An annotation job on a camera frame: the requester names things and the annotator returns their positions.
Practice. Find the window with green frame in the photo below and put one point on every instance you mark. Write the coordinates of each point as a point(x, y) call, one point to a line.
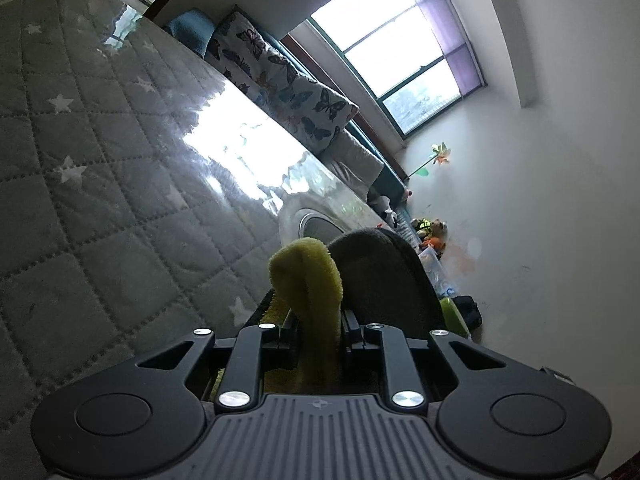
point(412, 56)

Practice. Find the butterfly print cushion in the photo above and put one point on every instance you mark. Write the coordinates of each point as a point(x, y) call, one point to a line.
point(312, 112)

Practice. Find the yellow and grey microfibre cloth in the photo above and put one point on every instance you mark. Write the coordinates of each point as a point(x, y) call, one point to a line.
point(374, 274)

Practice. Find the beige cushion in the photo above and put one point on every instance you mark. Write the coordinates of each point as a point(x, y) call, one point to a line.
point(352, 163)

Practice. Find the round induction cooktop in table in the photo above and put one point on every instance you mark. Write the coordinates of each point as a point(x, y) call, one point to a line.
point(306, 215)

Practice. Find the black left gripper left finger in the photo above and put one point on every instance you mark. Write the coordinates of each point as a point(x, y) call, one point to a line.
point(144, 415)

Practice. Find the plush toys pile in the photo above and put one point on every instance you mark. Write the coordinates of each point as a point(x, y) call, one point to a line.
point(432, 233)

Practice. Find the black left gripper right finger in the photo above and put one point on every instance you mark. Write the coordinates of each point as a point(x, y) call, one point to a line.
point(489, 413)

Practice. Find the blue cushion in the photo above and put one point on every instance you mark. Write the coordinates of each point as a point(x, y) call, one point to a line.
point(193, 28)

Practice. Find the colourful pinwheel toy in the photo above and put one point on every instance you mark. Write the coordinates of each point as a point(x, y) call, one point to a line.
point(440, 155)

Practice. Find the teal sofa bench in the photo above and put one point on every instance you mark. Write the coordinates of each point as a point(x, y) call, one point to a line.
point(387, 183)

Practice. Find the clear plastic box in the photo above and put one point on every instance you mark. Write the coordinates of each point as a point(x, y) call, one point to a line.
point(436, 274)

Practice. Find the grey quilted star table cover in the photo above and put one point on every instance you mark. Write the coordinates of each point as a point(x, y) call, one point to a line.
point(141, 195)

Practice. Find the green plastic detergent bottle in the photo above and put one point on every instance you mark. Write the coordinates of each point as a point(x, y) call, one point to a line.
point(454, 320)

